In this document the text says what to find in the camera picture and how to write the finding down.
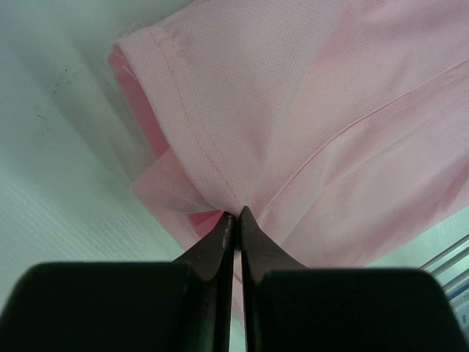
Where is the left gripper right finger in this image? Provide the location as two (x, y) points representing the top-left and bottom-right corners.
(239, 208), (468, 351)

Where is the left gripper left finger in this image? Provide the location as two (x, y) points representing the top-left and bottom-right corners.
(1, 214), (235, 351)

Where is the pink t-shirt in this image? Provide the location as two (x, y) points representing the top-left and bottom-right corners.
(108, 1), (468, 267)

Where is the aluminium front rail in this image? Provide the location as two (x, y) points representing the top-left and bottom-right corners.
(421, 235), (468, 290)

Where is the white slotted cable duct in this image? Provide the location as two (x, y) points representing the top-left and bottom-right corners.
(450, 293), (468, 330)

